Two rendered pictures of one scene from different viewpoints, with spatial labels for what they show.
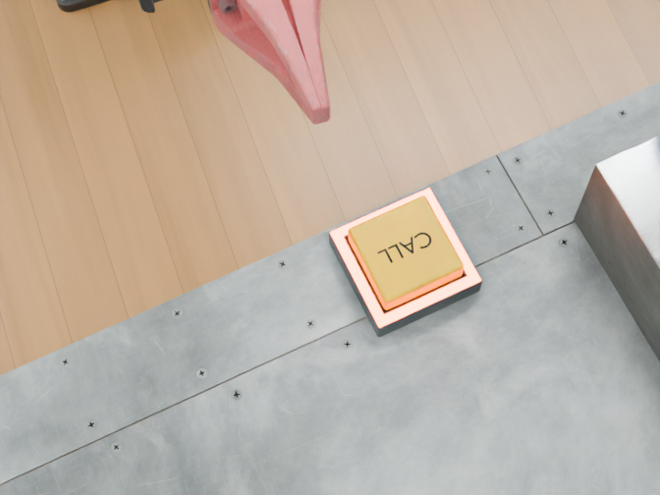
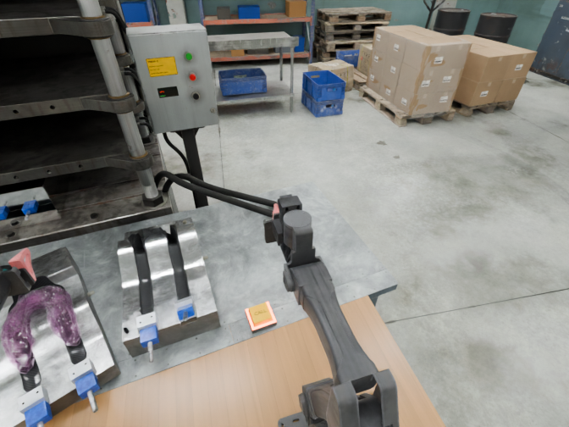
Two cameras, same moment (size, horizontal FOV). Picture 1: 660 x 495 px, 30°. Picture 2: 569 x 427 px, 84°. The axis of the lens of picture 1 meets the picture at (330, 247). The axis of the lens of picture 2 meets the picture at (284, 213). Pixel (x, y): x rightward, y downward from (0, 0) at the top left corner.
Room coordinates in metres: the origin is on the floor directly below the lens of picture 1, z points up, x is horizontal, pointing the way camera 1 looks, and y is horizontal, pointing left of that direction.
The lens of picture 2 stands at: (0.87, 0.02, 1.70)
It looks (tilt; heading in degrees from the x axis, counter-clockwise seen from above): 40 degrees down; 180
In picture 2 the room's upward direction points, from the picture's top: straight up
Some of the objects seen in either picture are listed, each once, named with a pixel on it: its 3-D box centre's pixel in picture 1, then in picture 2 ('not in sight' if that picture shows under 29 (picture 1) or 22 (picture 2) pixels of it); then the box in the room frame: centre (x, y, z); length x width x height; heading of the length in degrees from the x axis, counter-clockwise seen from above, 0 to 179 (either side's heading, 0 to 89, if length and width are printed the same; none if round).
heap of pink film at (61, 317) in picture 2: not in sight; (38, 317); (0.37, -0.68, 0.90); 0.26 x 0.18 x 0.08; 39
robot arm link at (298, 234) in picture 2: not in sight; (300, 250); (0.43, 0.06, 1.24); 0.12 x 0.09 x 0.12; 16
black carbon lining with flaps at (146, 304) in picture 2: not in sight; (157, 262); (0.18, -0.39, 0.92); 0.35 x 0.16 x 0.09; 22
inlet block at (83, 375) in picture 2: not in sight; (88, 388); (0.54, -0.47, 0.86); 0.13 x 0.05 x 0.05; 39
